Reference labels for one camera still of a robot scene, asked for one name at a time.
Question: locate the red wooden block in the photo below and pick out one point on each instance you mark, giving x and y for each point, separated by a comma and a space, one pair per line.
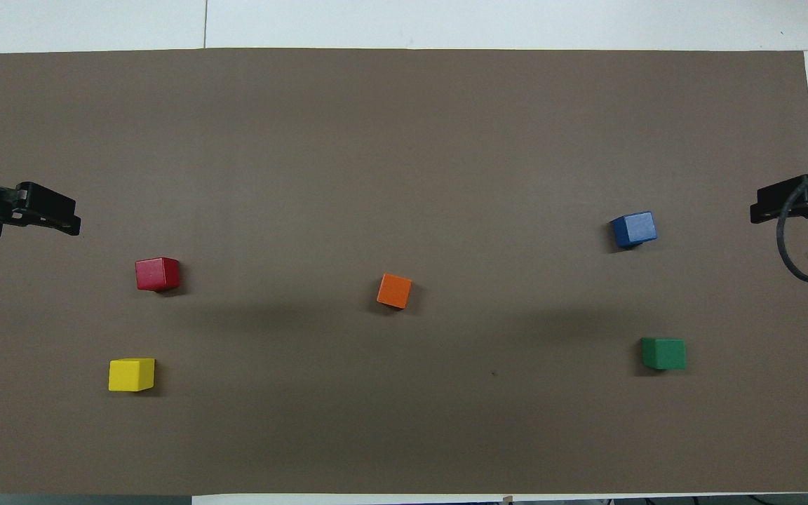
157, 273

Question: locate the blue wooden block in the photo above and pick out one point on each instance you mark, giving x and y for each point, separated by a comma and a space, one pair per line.
634, 229

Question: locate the yellow wooden block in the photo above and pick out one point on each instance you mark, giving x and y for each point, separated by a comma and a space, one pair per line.
131, 374

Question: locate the green wooden block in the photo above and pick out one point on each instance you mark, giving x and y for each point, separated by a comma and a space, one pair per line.
663, 353

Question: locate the orange wooden block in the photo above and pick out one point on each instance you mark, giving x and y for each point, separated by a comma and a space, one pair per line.
394, 290

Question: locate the brown table mat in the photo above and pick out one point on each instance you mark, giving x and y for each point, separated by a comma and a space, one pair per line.
404, 175

